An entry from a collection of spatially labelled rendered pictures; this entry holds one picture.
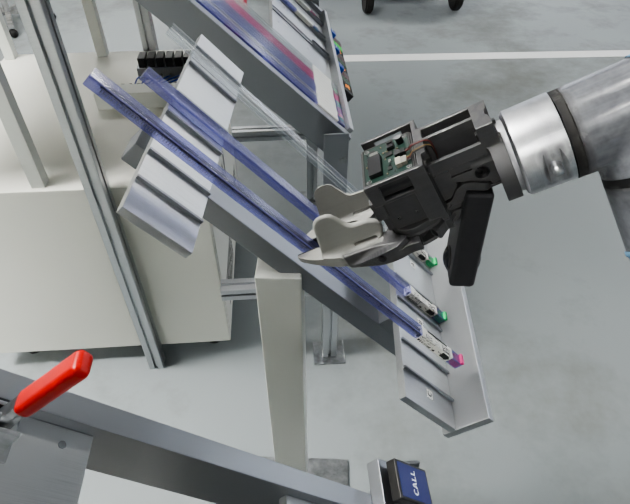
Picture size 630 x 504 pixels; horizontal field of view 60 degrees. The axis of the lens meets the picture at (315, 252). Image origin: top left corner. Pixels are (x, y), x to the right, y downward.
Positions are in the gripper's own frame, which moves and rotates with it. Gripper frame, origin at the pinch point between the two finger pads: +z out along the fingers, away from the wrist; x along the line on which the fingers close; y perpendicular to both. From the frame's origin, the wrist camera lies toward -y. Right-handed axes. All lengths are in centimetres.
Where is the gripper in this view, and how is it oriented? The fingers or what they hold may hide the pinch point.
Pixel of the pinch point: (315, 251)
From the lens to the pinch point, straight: 54.4
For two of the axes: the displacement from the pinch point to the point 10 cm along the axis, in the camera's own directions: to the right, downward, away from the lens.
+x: -0.3, 6.9, -7.3
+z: -8.7, 3.4, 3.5
